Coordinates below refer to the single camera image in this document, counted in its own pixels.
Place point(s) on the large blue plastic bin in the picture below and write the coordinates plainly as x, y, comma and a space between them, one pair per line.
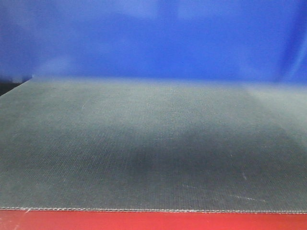
215, 40

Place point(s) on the dark green conveyor belt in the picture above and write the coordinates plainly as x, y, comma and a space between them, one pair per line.
130, 145

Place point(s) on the red conveyor frame edge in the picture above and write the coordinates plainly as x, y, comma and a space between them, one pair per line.
96, 220

